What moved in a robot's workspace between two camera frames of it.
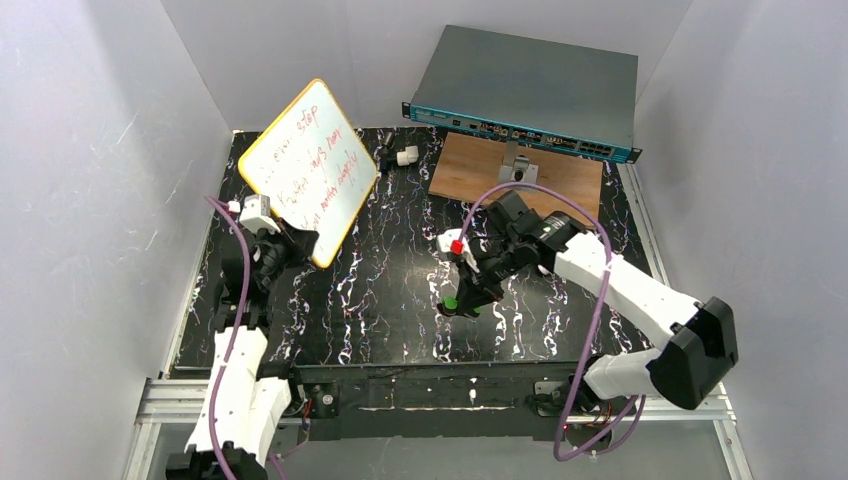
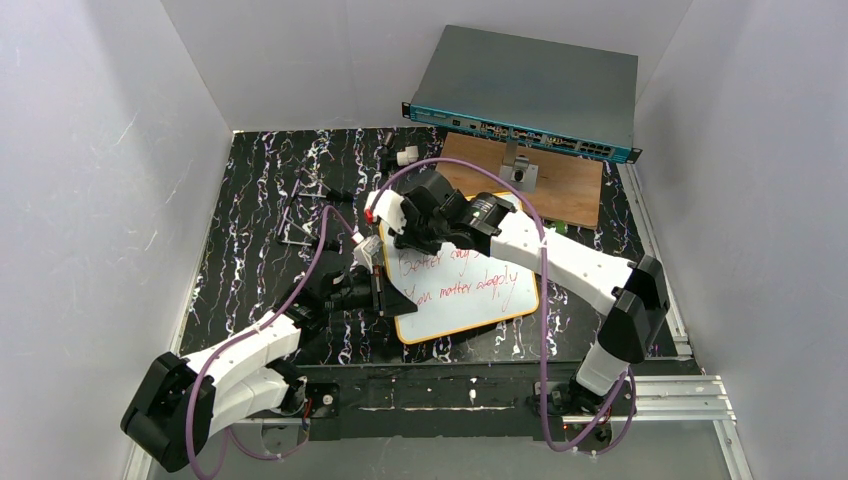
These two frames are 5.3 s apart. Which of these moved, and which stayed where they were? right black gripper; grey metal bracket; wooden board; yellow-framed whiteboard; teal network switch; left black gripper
Moved: left black gripper; yellow-framed whiteboard; right black gripper
Stayed: grey metal bracket; wooden board; teal network switch
